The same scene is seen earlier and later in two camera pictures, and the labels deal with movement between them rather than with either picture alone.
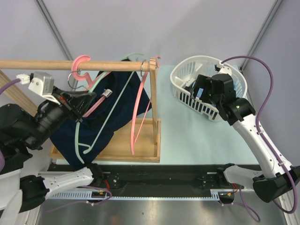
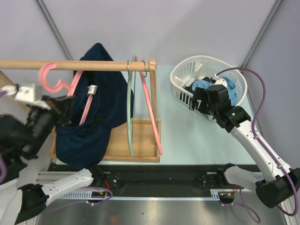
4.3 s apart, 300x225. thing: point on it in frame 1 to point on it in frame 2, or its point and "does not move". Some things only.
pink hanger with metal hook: x=136 y=105 to x=142 y=74
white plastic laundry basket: x=182 y=78 does not move
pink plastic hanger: x=89 y=85 to x=71 y=89
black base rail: x=158 y=178 does not move
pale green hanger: x=88 y=149 to x=128 y=111
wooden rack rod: x=63 y=65 does not move
